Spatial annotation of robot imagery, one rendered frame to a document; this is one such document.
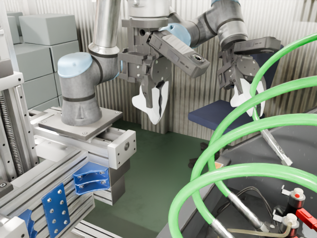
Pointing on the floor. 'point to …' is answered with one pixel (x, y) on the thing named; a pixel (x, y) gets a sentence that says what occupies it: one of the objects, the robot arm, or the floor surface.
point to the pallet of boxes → (42, 54)
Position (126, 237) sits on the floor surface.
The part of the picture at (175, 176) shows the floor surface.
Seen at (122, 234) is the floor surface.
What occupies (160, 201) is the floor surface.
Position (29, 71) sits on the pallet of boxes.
